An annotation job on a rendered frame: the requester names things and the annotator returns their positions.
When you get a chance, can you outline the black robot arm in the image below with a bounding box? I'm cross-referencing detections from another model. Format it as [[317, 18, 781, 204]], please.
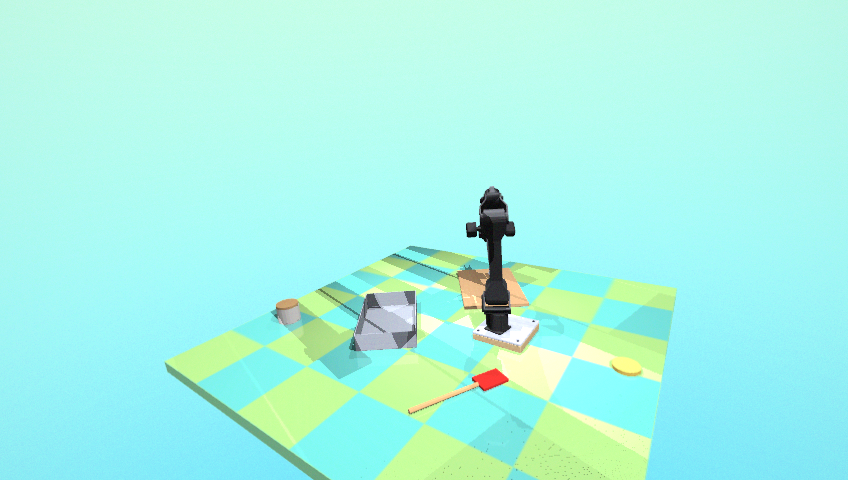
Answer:
[[479, 186, 512, 335]]

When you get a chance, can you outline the grey cylindrical canister with wooden lid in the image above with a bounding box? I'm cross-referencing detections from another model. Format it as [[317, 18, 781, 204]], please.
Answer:
[[276, 298, 301, 325]]

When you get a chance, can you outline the yellow flat disc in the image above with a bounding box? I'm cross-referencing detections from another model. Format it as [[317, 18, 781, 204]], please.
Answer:
[[612, 356, 642, 376]]

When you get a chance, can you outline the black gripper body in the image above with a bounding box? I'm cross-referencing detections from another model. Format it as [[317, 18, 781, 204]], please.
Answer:
[[466, 221, 515, 238]]

